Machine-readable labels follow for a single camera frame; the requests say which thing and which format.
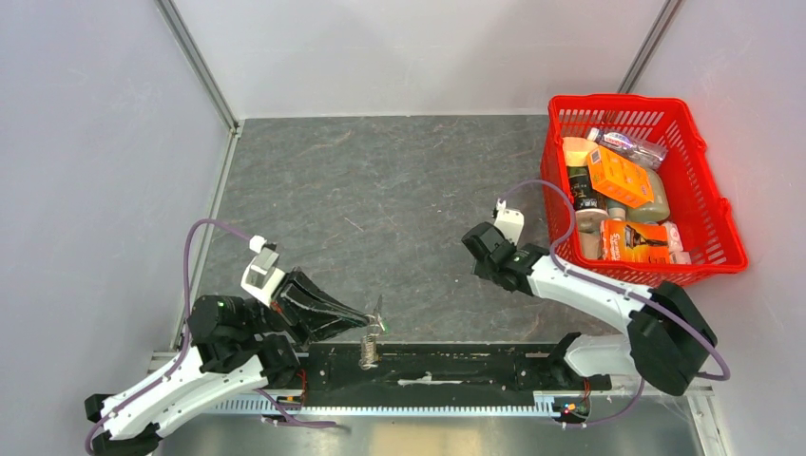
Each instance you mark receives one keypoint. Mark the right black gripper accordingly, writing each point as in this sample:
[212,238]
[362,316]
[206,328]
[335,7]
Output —
[479,268]

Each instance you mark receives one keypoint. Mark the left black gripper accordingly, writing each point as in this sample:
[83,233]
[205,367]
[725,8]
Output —
[297,300]

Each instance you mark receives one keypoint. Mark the leopard print wrist strap keyring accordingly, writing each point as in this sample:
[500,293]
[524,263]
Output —
[369,357]

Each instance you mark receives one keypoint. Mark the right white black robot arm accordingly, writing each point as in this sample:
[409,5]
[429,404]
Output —
[662,335]

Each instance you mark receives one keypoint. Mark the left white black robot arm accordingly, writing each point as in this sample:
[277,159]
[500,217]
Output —
[236,345]

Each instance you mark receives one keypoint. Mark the dark green bottle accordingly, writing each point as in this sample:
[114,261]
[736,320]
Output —
[589,205]

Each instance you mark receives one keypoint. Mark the orange razor package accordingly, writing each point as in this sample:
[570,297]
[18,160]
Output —
[626,241]

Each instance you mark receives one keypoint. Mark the yellow sponge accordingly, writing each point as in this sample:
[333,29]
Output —
[576,150]

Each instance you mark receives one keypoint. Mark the orange carton box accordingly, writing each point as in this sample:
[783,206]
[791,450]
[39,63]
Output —
[618,178]

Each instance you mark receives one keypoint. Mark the beige soap pouch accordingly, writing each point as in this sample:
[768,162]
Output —
[655,211]

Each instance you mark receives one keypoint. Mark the pink white packet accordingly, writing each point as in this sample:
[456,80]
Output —
[677,253]

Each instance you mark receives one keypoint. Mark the clear plastic bottle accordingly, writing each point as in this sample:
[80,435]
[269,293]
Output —
[646,154]

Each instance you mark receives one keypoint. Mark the red plastic basket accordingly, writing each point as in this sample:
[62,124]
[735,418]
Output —
[703,216]

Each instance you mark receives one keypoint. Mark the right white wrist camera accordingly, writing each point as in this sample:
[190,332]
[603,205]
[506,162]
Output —
[510,222]

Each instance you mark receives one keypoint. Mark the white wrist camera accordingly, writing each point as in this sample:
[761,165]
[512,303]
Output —
[510,222]
[262,276]

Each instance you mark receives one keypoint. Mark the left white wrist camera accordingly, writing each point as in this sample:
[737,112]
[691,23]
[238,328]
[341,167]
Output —
[262,276]

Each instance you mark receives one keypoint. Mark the black mounting base plate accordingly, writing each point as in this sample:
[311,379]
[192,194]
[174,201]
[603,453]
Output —
[433,375]

